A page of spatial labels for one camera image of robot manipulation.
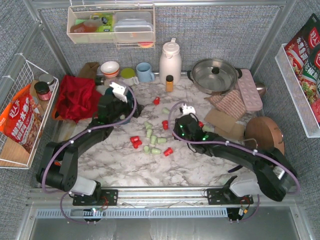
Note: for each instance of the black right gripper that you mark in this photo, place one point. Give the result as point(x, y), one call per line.
point(185, 120)

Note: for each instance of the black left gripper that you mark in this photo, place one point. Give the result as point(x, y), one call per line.
point(130, 109)

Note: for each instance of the teal storage basket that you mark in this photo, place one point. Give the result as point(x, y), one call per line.
point(115, 107)

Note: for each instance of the brown cardboard sheet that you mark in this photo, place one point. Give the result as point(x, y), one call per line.
point(220, 119)
point(236, 133)

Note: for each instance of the striped pink cloth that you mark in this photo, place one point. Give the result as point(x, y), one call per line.
point(230, 104)

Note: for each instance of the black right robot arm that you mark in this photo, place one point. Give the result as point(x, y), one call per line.
point(275, 175)

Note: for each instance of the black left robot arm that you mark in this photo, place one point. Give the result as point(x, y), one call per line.
point(59, 165)

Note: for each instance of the red cloth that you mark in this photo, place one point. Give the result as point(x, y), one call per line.
point(77, 99)

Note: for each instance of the green lidded cup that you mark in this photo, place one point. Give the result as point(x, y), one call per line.
point(129, 76)

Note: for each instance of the white striped bowl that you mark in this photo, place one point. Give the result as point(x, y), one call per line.
point(110, 69)

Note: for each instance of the brown paper bag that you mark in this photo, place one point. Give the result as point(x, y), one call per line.
point(89, 70)

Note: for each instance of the orange spice bottle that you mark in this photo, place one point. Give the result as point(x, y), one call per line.
point(169, 84)

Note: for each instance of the blue mug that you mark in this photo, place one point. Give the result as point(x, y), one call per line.
point(144, 73)

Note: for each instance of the steel pot with lid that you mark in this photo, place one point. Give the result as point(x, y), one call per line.
point(214, 76)

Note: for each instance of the white thermos jug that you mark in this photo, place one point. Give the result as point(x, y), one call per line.
point(170, 62)

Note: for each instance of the steel lid jar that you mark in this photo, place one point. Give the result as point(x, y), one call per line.
point(49, 79)

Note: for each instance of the pink egg tray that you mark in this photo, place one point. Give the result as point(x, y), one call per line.
point(248, 91)

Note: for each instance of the dark lid jar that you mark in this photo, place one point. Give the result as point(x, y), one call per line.
point(42, 90)

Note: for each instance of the round wooden board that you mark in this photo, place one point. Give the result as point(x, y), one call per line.
point(262, 132)

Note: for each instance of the steel ladle bowl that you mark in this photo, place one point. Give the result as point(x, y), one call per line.
point(261, 88)

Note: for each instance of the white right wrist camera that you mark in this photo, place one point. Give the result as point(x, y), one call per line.
point(186, 109)

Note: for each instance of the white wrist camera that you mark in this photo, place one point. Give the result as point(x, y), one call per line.
point(186, 109)
point(119, 91)

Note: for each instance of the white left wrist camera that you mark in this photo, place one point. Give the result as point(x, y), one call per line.
point(119, 91)

